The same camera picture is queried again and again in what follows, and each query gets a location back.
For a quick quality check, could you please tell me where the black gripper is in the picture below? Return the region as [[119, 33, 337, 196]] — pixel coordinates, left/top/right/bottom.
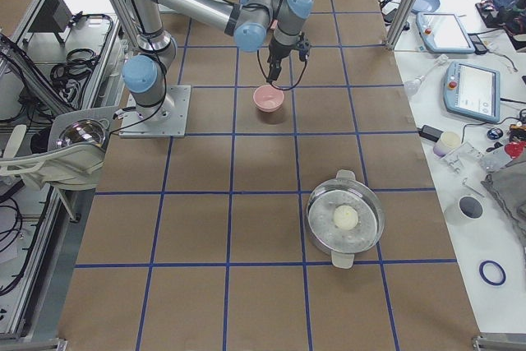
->
[[266, 41, 297, 83]]

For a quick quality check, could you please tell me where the pink bowl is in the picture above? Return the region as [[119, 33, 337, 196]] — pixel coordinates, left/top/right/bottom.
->
[[252, 85, 284, 113]]

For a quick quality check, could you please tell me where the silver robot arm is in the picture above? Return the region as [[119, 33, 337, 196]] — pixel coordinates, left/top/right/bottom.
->
[[135, 0, 314, 84]]

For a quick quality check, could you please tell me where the blue plate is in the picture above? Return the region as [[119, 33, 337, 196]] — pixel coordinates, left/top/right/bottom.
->
[[411, 0, 441, 14]]

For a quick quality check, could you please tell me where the glass bowl on chair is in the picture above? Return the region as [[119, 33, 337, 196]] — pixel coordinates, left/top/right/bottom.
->
[[56, 119, 107, 148]]

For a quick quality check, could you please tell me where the light bulb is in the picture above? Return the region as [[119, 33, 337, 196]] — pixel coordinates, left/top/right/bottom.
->
[[404, 76, 426, 98]]

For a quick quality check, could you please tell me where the steel steamer pot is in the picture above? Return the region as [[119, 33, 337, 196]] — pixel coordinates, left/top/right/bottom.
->
[[305, 169, 385, 269]]

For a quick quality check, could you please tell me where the white steamed bun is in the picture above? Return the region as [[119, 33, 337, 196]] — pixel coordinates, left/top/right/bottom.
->
[[333, 205, 359, 231]]

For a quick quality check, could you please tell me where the small black adapter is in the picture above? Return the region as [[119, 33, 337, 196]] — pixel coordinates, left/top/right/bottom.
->
[[418, 125, 443, 142]]

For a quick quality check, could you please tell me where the far teach pendant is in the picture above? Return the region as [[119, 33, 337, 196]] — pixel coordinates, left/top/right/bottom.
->
[[416, 12, 475, 54]]

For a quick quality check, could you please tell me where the teach pendant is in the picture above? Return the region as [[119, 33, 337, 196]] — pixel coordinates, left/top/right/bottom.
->
[[416, 12, 475, 54], [443, 61, 501, 124]]

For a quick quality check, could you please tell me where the purple white cup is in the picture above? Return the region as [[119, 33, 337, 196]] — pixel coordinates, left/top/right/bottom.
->
[[432, 132, 461, 157]]

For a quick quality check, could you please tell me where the near teach pendant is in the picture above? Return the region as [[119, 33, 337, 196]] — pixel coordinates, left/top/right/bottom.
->
[[443, 61, 501, 124]]

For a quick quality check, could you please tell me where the white paper cup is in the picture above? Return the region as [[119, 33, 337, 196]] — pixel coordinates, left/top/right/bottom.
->
[[444, 196, 484, 225]]

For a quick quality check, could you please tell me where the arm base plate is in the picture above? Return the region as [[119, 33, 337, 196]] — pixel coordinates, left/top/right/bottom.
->
[[118, 85, 191, 138]]

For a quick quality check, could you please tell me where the blue tape ring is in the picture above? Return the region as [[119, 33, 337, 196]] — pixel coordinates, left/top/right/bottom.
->
[[478, 260, 506, 286]]

